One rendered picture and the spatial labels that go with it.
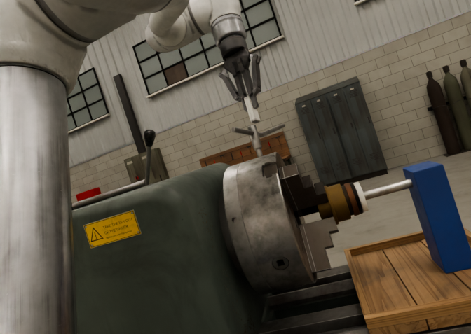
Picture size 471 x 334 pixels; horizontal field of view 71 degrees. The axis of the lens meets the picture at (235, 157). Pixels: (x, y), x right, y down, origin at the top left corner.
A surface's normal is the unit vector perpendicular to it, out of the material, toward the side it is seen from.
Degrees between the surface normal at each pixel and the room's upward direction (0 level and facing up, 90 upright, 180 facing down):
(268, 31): 90
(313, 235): 64
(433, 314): 90
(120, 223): 90
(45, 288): 84
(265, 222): 76
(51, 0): 123
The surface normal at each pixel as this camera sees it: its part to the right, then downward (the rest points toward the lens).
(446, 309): -0.21, 0.08
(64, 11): -0.04, 0.81
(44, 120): 0.79, -0.34
